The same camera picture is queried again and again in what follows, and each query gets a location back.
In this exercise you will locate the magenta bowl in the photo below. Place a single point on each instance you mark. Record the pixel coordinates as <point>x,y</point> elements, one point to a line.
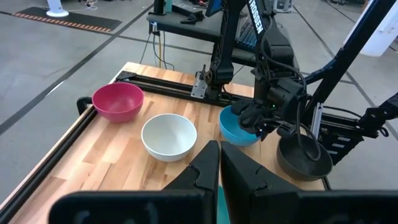
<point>118,105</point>

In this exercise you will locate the black angular desk object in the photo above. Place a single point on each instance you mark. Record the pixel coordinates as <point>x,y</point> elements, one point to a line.
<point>192,18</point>

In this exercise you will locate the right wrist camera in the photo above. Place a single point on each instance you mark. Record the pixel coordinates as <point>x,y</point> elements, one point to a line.
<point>286,130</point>

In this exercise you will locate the white pillar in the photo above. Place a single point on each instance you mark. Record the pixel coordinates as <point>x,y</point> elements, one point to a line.
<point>379,34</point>

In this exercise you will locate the white bowl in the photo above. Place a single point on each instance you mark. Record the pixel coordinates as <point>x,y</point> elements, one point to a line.
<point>168,137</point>

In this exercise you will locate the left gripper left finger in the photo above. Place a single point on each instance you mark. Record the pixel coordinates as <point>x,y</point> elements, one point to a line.
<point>205,174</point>

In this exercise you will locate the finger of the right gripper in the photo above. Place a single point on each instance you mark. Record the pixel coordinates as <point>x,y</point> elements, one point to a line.
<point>245,108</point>
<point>253,124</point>

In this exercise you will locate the backlit keyboard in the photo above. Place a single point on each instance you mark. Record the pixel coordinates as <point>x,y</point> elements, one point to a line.
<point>247,37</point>

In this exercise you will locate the black striped floor mat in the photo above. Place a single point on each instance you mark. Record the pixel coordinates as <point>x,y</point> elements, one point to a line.
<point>62,18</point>

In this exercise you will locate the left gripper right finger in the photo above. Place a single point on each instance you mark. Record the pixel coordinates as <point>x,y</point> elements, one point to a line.
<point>242,174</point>

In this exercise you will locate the black desk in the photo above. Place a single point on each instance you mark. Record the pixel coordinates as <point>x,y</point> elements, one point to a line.
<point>199,29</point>

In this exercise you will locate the teal box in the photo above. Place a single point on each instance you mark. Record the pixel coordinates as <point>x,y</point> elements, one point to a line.
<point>168,6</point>

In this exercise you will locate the teal bowl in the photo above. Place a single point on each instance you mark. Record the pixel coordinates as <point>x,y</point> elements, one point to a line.
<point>223,208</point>

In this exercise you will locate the silver metal bracket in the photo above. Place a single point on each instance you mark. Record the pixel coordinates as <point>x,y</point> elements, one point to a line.
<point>199,88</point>

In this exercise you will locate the black desk pole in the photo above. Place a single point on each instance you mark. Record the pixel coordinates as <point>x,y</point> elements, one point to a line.
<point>160,7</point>

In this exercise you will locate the black bowl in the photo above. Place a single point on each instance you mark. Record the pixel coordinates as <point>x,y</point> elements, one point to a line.
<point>292,165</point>

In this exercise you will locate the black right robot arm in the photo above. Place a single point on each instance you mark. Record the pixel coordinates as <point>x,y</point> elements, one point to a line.
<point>227,46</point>

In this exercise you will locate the white stand base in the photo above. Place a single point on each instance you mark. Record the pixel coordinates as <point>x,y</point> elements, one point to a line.
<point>57,11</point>

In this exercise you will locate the black table clamp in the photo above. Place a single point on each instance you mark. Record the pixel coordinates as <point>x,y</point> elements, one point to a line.
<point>81,104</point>

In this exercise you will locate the blue bowl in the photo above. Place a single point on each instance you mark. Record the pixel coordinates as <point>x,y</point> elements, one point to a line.
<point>228,127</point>

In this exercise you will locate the blue screen monitor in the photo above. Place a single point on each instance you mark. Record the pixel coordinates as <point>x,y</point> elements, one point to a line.
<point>214,7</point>

